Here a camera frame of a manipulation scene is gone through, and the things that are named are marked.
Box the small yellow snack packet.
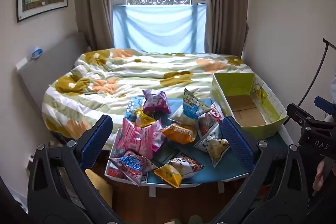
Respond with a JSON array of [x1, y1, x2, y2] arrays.
[[154, 164, 182, 188]]

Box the person's right hand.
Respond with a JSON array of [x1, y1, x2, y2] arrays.
[[313, 160, 328, 191]]

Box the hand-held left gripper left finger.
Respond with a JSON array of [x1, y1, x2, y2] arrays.
[[28, 114, 124, 224]]

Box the pink strawberry candy packet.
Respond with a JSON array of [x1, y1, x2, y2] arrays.
[[115, 118, 167, 160]]

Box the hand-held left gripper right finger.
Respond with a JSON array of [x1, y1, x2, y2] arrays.
[[210, 116, 309, 224]]

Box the black curved rod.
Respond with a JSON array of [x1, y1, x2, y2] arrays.
[[298, 38, 336, 106]]

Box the purple snack packet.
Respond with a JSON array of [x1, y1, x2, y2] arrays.
[[142, 89, 172, 114]]

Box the white brown snack packet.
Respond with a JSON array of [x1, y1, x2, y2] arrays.
[[168, 156, 205, 178]]

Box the red white blue snack packet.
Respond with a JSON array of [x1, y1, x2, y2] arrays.
[[197, 101, 225, 136]]

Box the gold foil snack packet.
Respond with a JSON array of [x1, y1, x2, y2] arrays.
[[134, 107, 156, 128]]

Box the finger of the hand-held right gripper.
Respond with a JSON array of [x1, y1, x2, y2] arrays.
[[287, 103, 336, 135], [314, 96, 336, 115]]

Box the green cardboard box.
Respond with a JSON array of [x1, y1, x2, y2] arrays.
[[210, 72, 288, 140]]

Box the orange cake packet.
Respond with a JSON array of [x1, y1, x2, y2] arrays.
[[161, 123, 197, 144]]

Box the grey bed headboard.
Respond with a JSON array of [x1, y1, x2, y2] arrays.
[[16, 32, 90, 114]]

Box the floral green white blanket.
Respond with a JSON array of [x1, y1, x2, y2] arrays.
[[42, 49, 255, 140]]

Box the white yellow chips packet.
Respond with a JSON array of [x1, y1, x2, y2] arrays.
[[193, 126, 230, 168]]

